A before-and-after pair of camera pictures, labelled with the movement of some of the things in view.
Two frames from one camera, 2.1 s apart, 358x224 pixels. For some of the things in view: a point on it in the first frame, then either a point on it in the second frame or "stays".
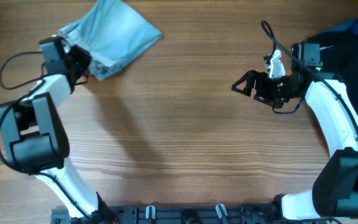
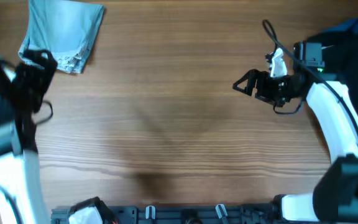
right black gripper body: (274, 90) stays
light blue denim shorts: (114, 33) to (66, 29)
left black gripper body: (78, 60) to (33, 84)
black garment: (352, 58) stays
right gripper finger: (249, 78) stays
